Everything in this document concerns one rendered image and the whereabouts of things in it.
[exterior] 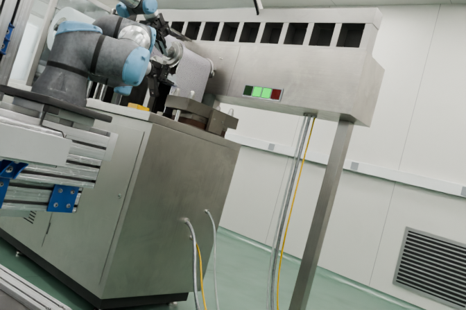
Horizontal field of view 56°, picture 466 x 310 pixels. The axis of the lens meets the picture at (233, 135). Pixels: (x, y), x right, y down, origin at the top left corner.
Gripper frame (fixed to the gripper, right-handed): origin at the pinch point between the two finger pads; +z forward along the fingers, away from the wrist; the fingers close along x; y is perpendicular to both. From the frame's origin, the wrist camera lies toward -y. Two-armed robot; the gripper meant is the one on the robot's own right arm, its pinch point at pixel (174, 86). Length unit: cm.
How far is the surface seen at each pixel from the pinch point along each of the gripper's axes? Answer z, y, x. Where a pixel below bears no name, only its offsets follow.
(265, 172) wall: 263, -28, 108
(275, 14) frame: 30, 53, -27
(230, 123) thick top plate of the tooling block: 27.6, -10.0, -20.0
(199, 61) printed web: 12.0, 18.0, 0.0
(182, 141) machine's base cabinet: -9.4, -26.7, -26.0
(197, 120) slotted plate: 4.0, -14.4, -19.0
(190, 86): 10.5, 3.4, -0.2
